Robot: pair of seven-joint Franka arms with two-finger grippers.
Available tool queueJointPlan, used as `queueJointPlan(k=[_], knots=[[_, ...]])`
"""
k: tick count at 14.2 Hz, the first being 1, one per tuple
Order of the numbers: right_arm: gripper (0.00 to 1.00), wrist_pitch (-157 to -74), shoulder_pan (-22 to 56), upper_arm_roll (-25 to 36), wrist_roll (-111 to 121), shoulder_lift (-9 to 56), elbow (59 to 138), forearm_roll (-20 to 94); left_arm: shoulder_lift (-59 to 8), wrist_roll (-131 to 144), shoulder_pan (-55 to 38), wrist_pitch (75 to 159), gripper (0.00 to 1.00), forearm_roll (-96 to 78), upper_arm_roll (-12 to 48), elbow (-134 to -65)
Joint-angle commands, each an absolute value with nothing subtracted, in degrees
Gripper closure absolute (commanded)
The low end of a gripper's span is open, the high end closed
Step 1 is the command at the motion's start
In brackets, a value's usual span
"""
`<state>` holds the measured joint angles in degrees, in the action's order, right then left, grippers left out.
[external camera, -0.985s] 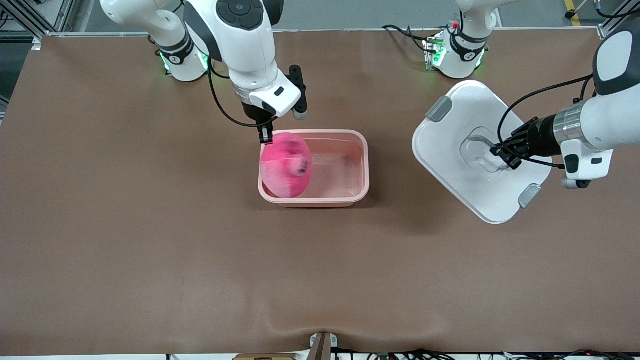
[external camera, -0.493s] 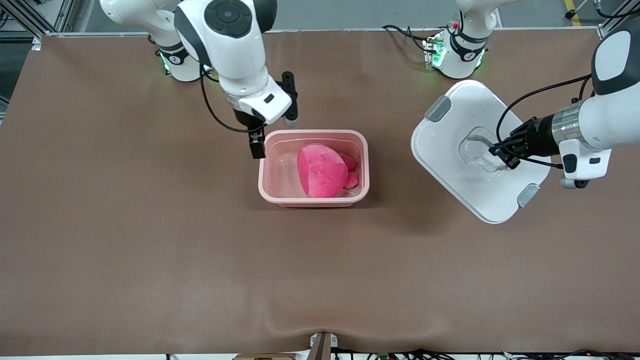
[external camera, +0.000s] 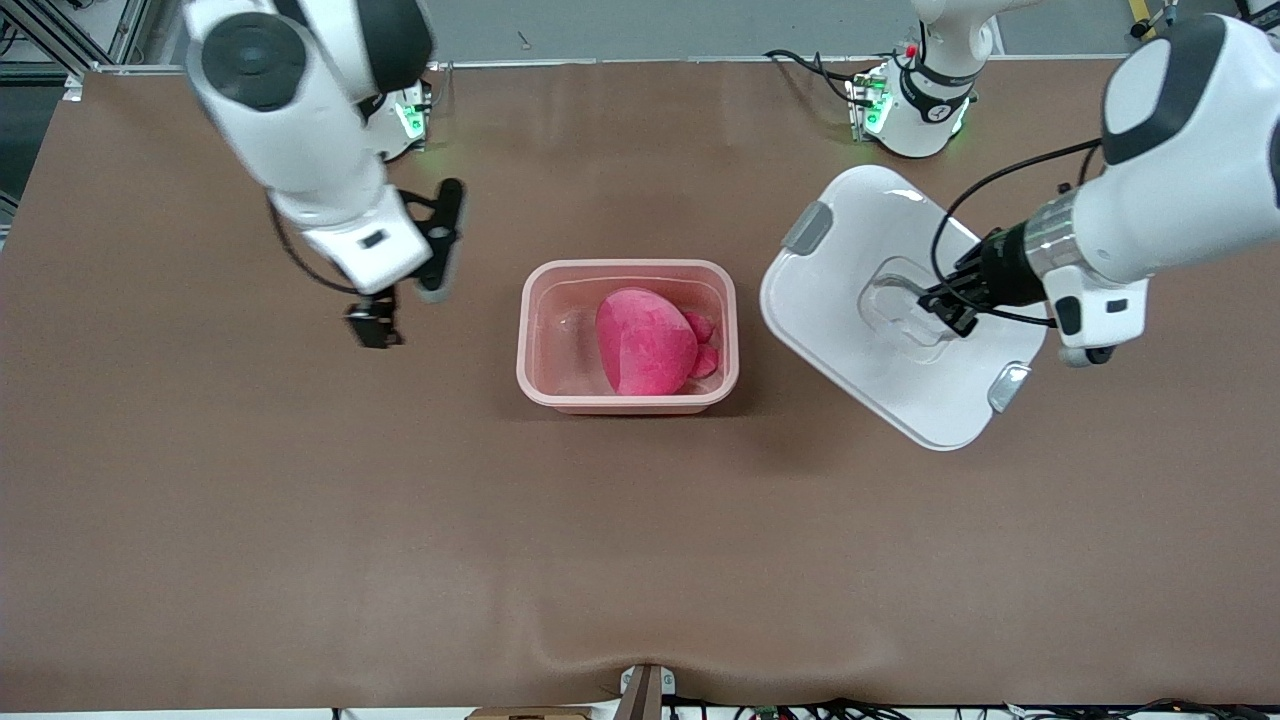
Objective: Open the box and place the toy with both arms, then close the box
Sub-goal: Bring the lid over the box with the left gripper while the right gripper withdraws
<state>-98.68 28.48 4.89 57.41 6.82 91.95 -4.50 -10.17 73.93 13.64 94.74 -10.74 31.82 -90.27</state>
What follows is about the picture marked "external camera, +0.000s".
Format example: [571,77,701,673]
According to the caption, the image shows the white box lid grey latches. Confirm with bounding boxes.
[758,164,1050,453]

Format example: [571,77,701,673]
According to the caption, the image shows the pink plush toy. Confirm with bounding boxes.
[595,287,722,398]

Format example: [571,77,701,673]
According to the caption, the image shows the pink plastic storage box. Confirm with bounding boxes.
[515,258,741,417]

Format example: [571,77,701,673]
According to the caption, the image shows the brown table mat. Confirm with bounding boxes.
[0,55,1280,713]

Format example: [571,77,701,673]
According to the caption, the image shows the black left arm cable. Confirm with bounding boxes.
[930,137,1107,331]

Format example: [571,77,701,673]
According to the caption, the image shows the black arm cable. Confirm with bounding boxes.
[264,185,443,297]
[930,137,1107,331]

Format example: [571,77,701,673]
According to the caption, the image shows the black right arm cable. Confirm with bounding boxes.
[264,185,443,297]

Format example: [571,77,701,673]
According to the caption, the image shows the black base cable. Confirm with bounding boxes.
[763,47,873,111]

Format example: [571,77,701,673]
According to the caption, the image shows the aluminium frame profile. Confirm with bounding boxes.
[0,0,151,76]

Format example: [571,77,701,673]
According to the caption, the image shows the metal clamp bracket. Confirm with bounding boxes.
[618,663,678,720]

